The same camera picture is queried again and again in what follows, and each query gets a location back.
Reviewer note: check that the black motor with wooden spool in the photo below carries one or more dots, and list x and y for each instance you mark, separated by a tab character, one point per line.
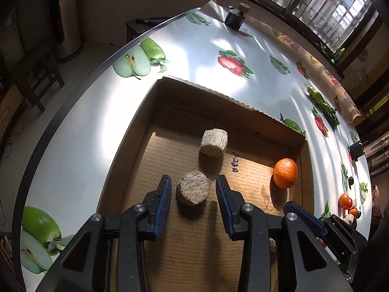
233	18

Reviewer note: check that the small orange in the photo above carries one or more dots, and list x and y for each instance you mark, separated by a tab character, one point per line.
353	211

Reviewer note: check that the red tomato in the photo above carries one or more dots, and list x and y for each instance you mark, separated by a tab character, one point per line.
345	200

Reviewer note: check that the large orange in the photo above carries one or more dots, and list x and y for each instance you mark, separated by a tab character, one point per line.
285	172

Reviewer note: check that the small dark side table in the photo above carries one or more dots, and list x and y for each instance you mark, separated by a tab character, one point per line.
136	33

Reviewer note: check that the green pepper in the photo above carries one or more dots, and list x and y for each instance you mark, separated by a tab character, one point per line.
314	93

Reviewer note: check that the black remote control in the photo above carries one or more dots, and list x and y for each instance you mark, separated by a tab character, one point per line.
150	20

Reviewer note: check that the white chunk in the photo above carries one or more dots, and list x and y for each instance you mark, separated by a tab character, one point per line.
349	219

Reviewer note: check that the barred window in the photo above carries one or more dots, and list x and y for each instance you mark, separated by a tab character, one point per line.
328	3

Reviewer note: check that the dark leafy greens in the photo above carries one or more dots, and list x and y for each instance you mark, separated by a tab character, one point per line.
330	112

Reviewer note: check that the black motor with metal shaft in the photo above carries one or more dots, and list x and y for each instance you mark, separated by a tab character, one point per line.
355	151

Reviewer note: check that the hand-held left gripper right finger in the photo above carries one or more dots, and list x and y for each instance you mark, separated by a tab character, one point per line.
225	210

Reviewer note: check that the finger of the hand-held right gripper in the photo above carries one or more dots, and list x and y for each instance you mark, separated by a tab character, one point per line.
307	217

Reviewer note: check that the brown stone-like block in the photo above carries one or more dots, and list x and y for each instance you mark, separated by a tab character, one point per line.
193	191

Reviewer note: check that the cardboard box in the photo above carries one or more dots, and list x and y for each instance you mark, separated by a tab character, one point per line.
249	170

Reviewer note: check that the wooden chair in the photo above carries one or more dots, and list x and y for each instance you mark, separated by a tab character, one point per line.
39	76

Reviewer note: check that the fruit-print tablecloth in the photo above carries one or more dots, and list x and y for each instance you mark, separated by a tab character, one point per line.
197	57

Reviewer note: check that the dark plum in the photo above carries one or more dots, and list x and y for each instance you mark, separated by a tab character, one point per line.
351	181

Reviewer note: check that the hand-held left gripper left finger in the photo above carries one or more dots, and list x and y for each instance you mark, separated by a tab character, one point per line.
161	210

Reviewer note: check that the green bottle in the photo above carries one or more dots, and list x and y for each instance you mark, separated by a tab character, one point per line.
339	53

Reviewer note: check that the beige stone-like block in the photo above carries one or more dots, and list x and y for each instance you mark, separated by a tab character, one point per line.
213	142

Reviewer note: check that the standing air conditioner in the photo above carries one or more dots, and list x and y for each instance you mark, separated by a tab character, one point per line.
65	21

